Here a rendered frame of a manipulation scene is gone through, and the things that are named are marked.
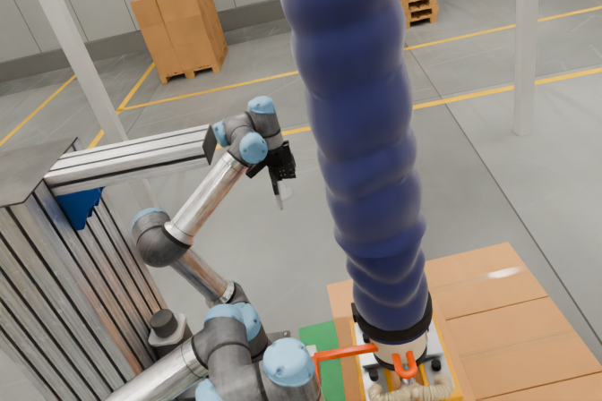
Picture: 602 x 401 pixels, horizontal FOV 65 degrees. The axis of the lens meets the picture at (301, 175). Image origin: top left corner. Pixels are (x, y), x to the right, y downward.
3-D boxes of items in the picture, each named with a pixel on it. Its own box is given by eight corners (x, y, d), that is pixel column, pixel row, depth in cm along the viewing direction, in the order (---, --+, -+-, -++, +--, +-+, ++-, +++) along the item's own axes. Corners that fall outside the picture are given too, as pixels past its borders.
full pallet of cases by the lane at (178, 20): (219, 72, 783) (183, -41, 692) (161, 84, 794) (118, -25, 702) (228, 48, 885) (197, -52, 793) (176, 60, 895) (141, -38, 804)
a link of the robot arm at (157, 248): (134, 275, 124) (250, 128, 122) (128, 252, 133) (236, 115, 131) (170, 290, 131) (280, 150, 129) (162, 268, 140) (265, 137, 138)
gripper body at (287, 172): (296, 180, 151) (288, 147, 144) (270, 184, 152) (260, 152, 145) (296, 167, 157) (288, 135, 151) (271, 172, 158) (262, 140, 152)
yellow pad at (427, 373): (464, 400, 136) (463, 389, 134) (429, 405, 137) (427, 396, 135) (432, 309, 165) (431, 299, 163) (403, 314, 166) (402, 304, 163)
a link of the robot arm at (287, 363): (253, 344, 78) (302, 327, 79) (270, 383, 84) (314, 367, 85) (261, 384, 72) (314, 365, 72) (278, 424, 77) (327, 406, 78)
